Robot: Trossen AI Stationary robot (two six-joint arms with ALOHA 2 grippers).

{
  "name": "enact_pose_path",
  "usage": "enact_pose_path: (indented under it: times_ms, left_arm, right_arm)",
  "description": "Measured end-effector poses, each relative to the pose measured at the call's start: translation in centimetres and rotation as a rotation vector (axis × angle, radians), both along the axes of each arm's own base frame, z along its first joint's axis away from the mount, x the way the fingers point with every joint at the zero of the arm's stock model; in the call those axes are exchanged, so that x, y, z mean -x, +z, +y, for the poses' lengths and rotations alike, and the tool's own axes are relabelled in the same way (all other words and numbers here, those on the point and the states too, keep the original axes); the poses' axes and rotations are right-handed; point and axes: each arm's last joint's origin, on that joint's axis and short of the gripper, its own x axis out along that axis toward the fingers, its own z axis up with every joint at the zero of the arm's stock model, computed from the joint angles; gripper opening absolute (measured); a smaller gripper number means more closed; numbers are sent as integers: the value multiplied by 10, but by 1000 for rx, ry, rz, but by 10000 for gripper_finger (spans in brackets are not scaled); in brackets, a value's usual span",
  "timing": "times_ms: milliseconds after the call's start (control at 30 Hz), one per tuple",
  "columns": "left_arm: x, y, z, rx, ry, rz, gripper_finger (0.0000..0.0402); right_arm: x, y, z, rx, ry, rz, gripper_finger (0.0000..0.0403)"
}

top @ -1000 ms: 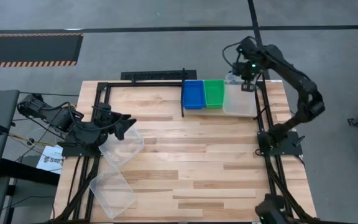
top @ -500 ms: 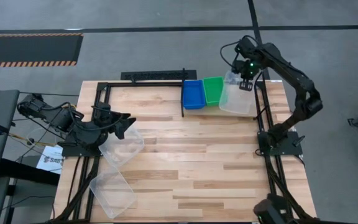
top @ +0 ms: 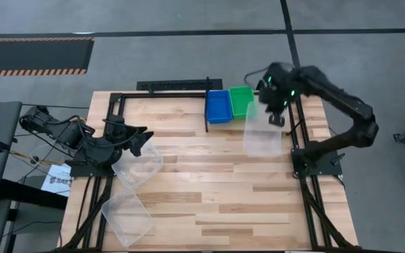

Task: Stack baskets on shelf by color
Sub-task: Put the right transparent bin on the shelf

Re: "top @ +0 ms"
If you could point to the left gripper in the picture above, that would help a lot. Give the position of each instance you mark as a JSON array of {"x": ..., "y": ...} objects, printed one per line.
[{"x": 125, "y": 131}]

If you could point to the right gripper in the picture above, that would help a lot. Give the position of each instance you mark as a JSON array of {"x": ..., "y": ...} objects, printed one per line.
[{"x": 276, "y": 91}]

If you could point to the clear plastic basket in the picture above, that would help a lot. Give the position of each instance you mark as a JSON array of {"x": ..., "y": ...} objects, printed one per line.
[
  {"x": 127, "y": 218},
  {"x": 137, "y": 168},
  {"x": 262, "y": 140}
]

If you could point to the green plastic mesh basket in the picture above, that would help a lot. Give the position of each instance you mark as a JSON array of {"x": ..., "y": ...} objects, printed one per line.
[{"x": 241, "y": 102}]

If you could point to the blue plastic slotted basket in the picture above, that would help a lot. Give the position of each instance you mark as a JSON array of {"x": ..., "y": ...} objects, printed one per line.
[{"x": 218, "y": 107}]

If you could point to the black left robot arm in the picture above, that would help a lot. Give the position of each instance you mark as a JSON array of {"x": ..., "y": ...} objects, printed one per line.
[{"x": 65, "y": 131}]

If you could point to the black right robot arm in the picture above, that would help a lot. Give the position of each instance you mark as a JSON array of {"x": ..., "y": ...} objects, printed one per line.
[{"x": 346, "y": 102}]

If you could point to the black perforated computer case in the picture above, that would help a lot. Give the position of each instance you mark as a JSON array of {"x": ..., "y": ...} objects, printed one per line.
[{"x": 178, "y": 85}]

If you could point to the white printed paper sign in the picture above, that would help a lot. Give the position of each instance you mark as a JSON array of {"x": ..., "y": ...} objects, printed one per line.
[{"x": 56, "y": 182}]

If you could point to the black hazard striped mat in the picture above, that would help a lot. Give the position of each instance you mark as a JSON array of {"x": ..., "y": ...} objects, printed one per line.
[{"x": 30, "y": 54}]

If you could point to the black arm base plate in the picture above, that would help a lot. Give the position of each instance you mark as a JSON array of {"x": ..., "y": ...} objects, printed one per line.
[
  {"x": 83, "y": 172},
  {"x": 329, "y": 170}
]

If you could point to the black shelf post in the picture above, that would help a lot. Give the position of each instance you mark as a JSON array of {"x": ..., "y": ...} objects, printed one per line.
[{"x": 207, "y": 84}]

